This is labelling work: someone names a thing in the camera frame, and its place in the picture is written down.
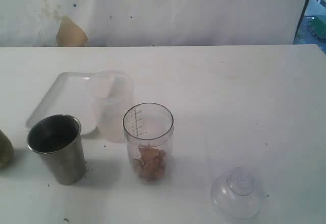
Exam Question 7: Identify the stainless steel cup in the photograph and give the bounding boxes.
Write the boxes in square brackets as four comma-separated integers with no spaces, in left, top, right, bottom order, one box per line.
[27,114,86,185]

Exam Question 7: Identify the brown wooden bowl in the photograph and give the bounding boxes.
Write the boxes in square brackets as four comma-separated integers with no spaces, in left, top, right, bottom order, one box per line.
[0,131,14,170]

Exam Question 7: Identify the clear plastic shaker body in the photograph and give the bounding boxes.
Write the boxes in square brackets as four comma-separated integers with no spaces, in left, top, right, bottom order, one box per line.
[123,102,174,183]

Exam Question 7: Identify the clear dome lid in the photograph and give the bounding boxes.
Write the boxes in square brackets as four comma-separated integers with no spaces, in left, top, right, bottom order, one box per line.
[211,167,265,219]

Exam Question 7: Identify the translucent plastic cup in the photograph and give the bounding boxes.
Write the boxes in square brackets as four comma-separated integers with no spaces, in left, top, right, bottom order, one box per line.
[87,70,134,143]

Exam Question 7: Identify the white rectangular tray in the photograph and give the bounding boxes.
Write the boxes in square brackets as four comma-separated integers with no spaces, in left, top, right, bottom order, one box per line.
[25,72,97,135]

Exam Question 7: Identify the green container outside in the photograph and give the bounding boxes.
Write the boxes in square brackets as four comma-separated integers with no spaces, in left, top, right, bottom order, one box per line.
[307,15,325,41]

